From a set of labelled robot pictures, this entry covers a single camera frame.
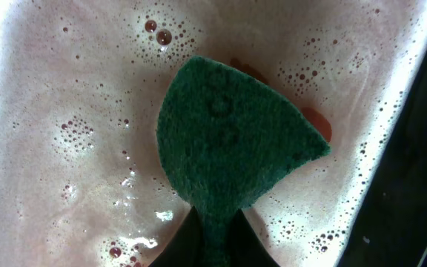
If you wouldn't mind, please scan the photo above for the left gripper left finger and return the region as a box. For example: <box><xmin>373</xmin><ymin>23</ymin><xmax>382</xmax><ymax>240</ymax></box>
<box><xmin>149</xmin><ymin>207</ymin><xmax>203</xmax><ymax>267</ymax></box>

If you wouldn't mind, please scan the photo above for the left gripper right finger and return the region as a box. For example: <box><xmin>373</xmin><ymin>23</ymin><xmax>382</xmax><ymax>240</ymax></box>
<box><xmin>231</xmin><ymin>209</ymin><xmax>279</xmax><ymax>267</ymax></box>

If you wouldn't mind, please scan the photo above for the green scrub sponge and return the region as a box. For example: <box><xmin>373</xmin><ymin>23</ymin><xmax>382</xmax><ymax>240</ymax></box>
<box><xmin>156</xmin><ymin>56</ymin><xmax>330</xmax><ymax>266</ymax></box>

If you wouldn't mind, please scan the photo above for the black rectangular soapy water tray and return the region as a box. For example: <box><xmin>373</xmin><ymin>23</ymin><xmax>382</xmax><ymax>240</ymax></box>
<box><xmin>0</xmin><ymin>0</ymin><xmax>427</xmax><ymax>266</ymax></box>

